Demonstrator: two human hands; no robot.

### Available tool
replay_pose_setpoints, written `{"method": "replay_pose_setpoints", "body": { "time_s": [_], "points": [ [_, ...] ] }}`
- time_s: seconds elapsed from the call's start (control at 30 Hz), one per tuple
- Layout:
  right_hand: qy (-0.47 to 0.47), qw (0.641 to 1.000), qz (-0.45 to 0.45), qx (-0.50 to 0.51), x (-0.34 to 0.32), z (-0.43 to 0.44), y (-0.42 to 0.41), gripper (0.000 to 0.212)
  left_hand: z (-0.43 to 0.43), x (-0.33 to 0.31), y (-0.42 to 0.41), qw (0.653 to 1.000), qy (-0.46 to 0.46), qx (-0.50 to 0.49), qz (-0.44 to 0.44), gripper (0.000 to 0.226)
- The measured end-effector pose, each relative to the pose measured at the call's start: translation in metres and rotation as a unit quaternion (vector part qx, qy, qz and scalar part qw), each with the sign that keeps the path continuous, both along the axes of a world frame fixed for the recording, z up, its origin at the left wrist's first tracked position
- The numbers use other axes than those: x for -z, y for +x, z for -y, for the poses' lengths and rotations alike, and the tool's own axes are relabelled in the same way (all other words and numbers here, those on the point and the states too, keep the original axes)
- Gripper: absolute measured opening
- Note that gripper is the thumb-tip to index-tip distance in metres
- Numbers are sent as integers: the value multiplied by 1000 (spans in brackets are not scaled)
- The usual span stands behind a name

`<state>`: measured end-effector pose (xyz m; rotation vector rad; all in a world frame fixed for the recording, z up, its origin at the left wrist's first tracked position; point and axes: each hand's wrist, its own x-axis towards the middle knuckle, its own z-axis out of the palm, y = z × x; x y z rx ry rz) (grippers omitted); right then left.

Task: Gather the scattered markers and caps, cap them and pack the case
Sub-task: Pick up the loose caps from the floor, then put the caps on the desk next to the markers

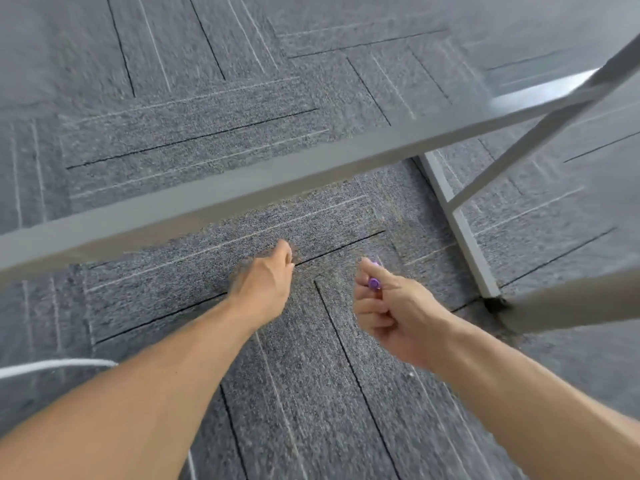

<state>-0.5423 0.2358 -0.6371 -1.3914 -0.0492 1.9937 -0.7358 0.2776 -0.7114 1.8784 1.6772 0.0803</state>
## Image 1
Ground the person's right hand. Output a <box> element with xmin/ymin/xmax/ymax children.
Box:
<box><xmin>352</xmin><ymin>257</ymin><xmax>457</xmax><ymax>371</ymax></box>

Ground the person's left hand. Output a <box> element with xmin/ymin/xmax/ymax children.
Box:
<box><xmin>225</xmin><ymin>238</ymin><xmax>297</xmax><ymax>331</ymax></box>

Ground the person's left forearm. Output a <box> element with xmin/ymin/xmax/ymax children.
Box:
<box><xmin>0</xmin><ymin>294</ymin><xmax>261</xmax><ymax>480</ymax></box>

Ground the person's right forearm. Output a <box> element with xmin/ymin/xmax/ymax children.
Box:
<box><xmin>429</xmin><ymin>312</ymin><xmax>640</xmax><ymax>480</ymax></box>

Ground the grey round table leg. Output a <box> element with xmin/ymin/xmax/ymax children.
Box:
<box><xmin>499</xmin><ymin>268</ymin><xmax>640</xmax><ymax>335</ymax></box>

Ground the white cable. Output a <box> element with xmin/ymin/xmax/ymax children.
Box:
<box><xmin>0</xmin><ymin>358</ymin><xmax>197</xmax><ymax>480</ymax></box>

